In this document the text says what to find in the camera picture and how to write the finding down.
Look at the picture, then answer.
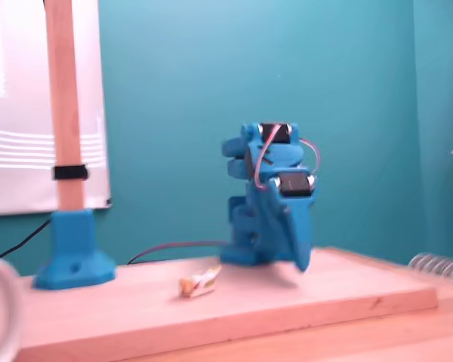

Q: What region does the wooden base board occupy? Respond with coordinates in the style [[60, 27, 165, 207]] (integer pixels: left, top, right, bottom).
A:
[[7, 247, 439, 362]]

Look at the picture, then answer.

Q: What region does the black strap on post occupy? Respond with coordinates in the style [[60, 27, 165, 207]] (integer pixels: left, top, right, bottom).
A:
[[52, 164, 88, 181]]

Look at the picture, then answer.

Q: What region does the thin black cable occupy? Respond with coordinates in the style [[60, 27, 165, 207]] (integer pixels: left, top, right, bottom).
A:
[[0, 218, 53, 261]]

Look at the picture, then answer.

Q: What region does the wooden camera post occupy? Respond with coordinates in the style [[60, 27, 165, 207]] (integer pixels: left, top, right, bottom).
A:
[[44, 0, 88, 214]]

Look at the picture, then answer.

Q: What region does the white mug with handle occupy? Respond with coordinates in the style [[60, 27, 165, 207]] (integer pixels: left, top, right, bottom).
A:
[[0, 255, 23, 362]]

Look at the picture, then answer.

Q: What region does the red and black arm cable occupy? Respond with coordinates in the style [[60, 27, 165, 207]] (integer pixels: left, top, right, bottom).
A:
[[126, 241, 227, 265]]

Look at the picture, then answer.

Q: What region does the white caramel candy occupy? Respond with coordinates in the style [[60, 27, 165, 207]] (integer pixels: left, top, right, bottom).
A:
[[177, 265, 223, 301]]

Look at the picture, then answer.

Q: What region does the blue post base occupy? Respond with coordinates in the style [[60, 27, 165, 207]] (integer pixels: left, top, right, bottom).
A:
[[32, 208, 117, 291]]

